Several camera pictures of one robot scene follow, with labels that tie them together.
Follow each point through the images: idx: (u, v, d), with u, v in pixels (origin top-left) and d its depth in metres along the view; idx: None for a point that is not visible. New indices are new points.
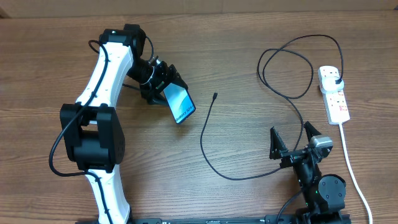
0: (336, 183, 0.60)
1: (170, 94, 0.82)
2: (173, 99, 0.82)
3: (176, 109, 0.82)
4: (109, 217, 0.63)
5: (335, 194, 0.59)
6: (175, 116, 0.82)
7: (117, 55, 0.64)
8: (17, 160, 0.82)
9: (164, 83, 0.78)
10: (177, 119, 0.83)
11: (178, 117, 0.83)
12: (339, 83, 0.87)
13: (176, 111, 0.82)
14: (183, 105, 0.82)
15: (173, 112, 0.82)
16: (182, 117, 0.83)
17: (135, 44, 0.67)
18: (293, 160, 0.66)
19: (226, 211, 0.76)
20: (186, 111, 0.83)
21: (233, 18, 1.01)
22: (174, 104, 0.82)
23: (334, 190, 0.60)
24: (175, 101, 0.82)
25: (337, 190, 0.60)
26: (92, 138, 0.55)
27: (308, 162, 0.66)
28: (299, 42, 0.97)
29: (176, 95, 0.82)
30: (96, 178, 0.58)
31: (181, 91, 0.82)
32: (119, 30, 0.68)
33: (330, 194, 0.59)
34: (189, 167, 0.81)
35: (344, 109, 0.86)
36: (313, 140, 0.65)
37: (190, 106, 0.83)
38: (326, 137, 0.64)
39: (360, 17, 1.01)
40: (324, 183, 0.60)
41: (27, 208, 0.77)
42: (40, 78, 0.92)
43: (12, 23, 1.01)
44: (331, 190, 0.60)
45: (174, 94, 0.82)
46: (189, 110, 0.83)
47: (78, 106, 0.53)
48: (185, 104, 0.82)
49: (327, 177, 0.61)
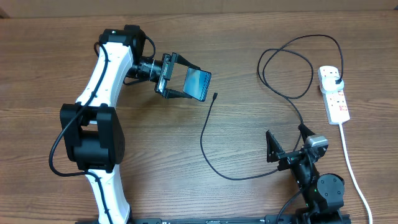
0: (335, 181, 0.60)
1: (190, 86, 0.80)
2: (192, 87, 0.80)
3: (197, 92, 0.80)
4: (109, 217, 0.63)
5: (334, 192, 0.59)
6: (198, 96, 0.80)
7: (117, 55, 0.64)
8: (17, 160, 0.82)
9: (168, 64, 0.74)
10: (201, 98, 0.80)
11: (201, 95, 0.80)
12: (339, 83, 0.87)
13: (198, 93, 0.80)
14: (201, 83, 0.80)
15: (196, 96, 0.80)
16: (204, 92, 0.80)
17: (135, 44, 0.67)
18: (290, 162, 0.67)
19: (226, 211, 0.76)
20: (204, 84, 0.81)
21: (233, 18, 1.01)
22: (193, 90, 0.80)
23: (333, 188, 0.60)
24: (194, 88, 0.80)
25: (335, 188, 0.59)
26: (92, 138, 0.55)
27: (305, 162, 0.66)
28: (299, 42, 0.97)
29: (192, 80, 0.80)
30: (96, 178, 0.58)
31: (195, 74, 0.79)
32: (119, 30, 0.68)
33: (329, 191, 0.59)
34: (189, 167, 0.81)
35: (345, 109, 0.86)
36: (308, 140, 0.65)
37: (205, 74, 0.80)
38: (322, 137, 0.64)
39: (361, 17, 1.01)
40: (323, 181, 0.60)
41: (26, 208, 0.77)
42: (40, 78, 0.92)
43: (11, 23, 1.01)
44: (329, 188, 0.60)
45: (191, 83, 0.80)
46: (207, 79, 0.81)
47: (78, 106, 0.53)
48: (201, 78, 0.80)
49: (325, 175, 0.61)
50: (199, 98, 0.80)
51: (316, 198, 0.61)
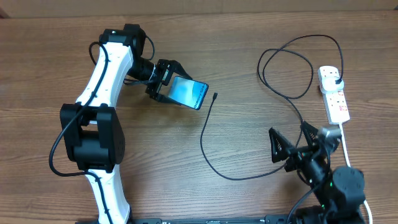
0: (353, 173, 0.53)
1: (179, 94, 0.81)
2: (182, 96, 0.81)
3: (188, 100, 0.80)
4: (110, 217, 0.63)
5: (352, 186, 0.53)
6: (192, 104, 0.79)
7: (117, 55, 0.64)
8: (17, 160, 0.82)
9: (168, 71, 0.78)
10: (195, 105, 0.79)
11: (196, 103, 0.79)
12: (339, 83, 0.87)
13: (192, 101, 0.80)
14: (194, 91, 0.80)
15: (188, 103, 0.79)
16: (199, 101, 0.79)
17: (135, 44, 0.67)
18: (301, 157, 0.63)
19: (226, 211, 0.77)
20: (199, 94, 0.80)
21: (233, 18, 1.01)
22: (183, 99, 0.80)
23: (352, 180, 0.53)
24: (184, 96, 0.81)
25: (354, 182, 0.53)
26: (92, 138, 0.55)
27: (317, 157, 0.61)
28: (299, 42, 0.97)
29: (183, 89, 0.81)
30: (96, 178, 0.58)
31: (187, 84, 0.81)
32: (119, 30, 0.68)
33: (347, 185, 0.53)
34: (189, 167, 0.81)
35: (345, 109, 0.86)
36: (321, 131, 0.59)
37: (203, 85, 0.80)
38: (336, 127, 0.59)
39: (361, 17, 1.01)
40: (339, 173, 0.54)
41: (26, 208, 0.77)
42: (40, 78, 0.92)
43: (11, 23, 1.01)
44: (347, 182, 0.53)
45: (181, 92, 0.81)
46: (203, 89, 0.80)
47: (78, 106, 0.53)
48: (196, 89, 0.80)
49: (342, 167, 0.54)
50: (194, 106, 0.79)
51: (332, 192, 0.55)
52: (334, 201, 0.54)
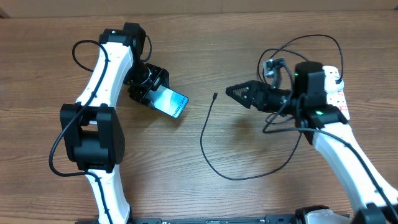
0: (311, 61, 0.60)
1: (157, 99, 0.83)
2: (160, 101, 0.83)
3: (166, 108, 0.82)
4: (109, 217, 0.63)
5: (313, 66, 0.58)
6: (171, 112, 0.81)
7: (117, 55, 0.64)
8: (17, 160, 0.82)
9: (159, 79, 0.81)
10: (175, 114, 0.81)
11: (175, 112, 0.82)
12: (339, 83, 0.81)
13: (171, 109, 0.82)
14: (175, 101, 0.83)
15: (167, 111, 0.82)
16: (179, 111, 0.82)
17: (135, 44, 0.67)
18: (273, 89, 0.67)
19: (226, 211, 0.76)
20: (180, 104, 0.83)
21: (233, 18, 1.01)
22: (160, 105, 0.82)
23: (311, 65, 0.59)
24: (161, 103, 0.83)
25: (313, 66, 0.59)
26: (92, 138, 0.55)
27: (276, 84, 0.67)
28: (299, 42, 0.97)
29: (161, 98, 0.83)
30: (96, 178, 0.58)
31: (167, 94, 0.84)
32: (119, 30, 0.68)
33: (309, 66, 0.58)
34: (189, 167, 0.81)
35: (345, 108, 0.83)
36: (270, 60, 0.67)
37: (183, 98, 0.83)
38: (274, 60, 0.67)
39: (361, 17, 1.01)
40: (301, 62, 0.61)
41: (26, 208, 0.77)
42: (40, 78, 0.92)
43: (11, 23, 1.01)
44: (308, 65, 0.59)
45: (160, 98, 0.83)
46: (184, 101, 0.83)
47: (78, 106, 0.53)
48: (178, 99, 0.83)
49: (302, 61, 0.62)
50: (173, 114, 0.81)
51: (300, 83, 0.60)
52: (303, 88, 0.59)
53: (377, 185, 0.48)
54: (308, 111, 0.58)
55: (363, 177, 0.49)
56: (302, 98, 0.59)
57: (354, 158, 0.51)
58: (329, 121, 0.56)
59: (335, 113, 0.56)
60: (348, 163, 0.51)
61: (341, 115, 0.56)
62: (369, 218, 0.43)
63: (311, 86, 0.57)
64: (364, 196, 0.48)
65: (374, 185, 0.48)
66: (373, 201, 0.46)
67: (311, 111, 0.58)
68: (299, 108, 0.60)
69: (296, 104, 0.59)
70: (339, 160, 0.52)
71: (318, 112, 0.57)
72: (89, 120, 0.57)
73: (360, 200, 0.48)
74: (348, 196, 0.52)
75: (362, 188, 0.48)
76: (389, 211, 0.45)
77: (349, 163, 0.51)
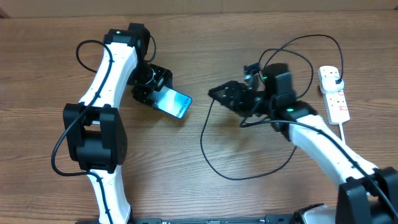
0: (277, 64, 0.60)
1: (160, 101, 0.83)
2: (163, 102, 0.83)
3: (170, 109, 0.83)
4: (110, 217, 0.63)
5: (280, 69, 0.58)
6: (175, 112, 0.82)
7: (122, 55, 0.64)
8: (17, 160, 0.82)
9: (163, 79, 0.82)
10: (178, 115, 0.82)
11: (179, 112, 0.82)
12: (339, 83, 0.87)
13: (175, 111, 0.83)
14: (179, 101, 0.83)
15: (171, 112, 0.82)
16: (183, 111, 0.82)
17: (140, 45, 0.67)
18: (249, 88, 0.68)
19: (226, 211, 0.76)
20: (184, 104, 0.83)
21: (234, 18, 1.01)
22: (164, 106, 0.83)
23: (278, 67, 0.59)
24: (165, 104, 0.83)
25: (280, 68, 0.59)
26: (95, 139, 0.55)
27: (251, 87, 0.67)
28: (299, 42, 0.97)
29: (165, 98, 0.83)
30: (98, 178, 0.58)
31: (170, 95, 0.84)
32: (124, 30, 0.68)
33: (277, 70, 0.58)
34: (189, 167, 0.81)
35: (345, 109, 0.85)
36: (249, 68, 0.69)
37: (187, 98, 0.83)
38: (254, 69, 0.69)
39: (361, 17, 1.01)
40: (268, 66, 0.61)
41: (27, 208, 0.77)
42: (40, 78, 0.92)
43: (10, 23, 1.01)
44: (276, 68, 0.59)
45: (163, 99, 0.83)
46: (188, 102, 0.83)
47: (81, 106, 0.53)
48: (181, 99, 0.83)
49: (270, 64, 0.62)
50: (177, 115, 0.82)
51: (268, 86, 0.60)
52: (272, 89, 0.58)
53: (352, 161, 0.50)
54: (280, 111, 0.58)
55: (339, 157, 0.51)
56: (273, 100, 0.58)
57: (329, 141, 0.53)
58: (301, 116, 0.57)
59: (305, 108, 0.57)
60: (323, 146, 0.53)
61: (311, 108, 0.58)
62: (350, 191, 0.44)
63: (280, 88, 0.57)
64: (342, 173, 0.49)
65: (350, 162, 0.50)
66: (351, 177, 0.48)
67: (283, 110, 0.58)
68: (271, 108, 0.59)
69: (269, 106, 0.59)
70: (316, 147, 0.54)
71: (290, 109, 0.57)
72: (92, 121, 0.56)
73: (341, 177, 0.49)
74: (329, 178, 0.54)
75: (340, 166, 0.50)
76: (369, 183, 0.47)
77: (324, 147, 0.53)
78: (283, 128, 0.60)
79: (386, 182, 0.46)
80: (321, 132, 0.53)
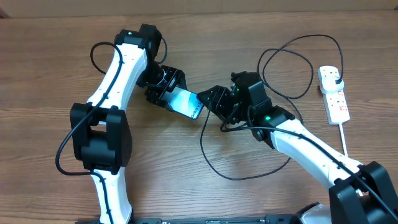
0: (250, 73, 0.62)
1: (174, 101, 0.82)
2: (176, 103, 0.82)
3: (185, 109, 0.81)
4: (111, 218, 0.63)
5: (251, 78, 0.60)
6: (190, 113, 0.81)
7: (132, 58, 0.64)
8: (17, 160, 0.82)
9: (175, 79, 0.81)
10: (193, 115, 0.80)
11: (193, 113, 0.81)
12: (339, 83, 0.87)
13: (188, 111, 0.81)
14: (193, 102, 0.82)
15: (186, 112, 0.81)
16: (197, 112, 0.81)
17: (151, 46, 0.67)
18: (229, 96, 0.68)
19: (226, 211, 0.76)
20: (198, 105, 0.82)
21: (234, 18, 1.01)
22: (178, 107, 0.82)
23: (249, 76, 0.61)
24: (179, 104, 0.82)
25: (251, 78, 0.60)
26: (101, 139, 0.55)
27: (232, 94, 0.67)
28: (299, 42, 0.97)
29: (178, 99, 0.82)
30: (101, 178, 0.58)
31: (184, 96, 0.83)
32: (137, 32, 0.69)
33: (247, 79, 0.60)
34: (189, 167, 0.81)
35: (344, 109, 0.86)
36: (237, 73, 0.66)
37: None
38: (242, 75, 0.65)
39: (361, 17, 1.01)
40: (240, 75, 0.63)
41: (26, 208, 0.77)
42: (40, 78, 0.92)
43: (10, 23, 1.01)
44: (247, 78, 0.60)
45: (177, 100, 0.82)
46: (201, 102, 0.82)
47: (89, 106, 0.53)
48: (195, 100, 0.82)
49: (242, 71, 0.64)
50: (191, 116, 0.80)
51: (244, 96, 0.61)
52: (247, 100, 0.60)
53: (337, 162, 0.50)
54: (259, 119, 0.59)
55: (323, 159, 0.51)
56: (250, 110, 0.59)
57: (311, 145, 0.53)
58: (280, 122, 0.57)
59: (282, 114, 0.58)
60: (307, 151, 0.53)
61: (288, 113, 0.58)
62: (341, 195, 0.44)
63: (255, 98, 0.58)
64: (330, 176, 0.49)
65: (335, 163, 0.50)
66: (339, 178, 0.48)
67: (261, 119, 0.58)
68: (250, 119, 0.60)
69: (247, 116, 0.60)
70: (300, 152, 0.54)
71: (267, 117, 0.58)
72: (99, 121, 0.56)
73: (329, 180, 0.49)
74: (319, 182, 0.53)
75: (326, 168, 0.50)
76: (357, 180, 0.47)
77: (308, 151, 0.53)
78: (265, 137, 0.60)
79: (372, 178, 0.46)
80: (301, 137, 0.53)
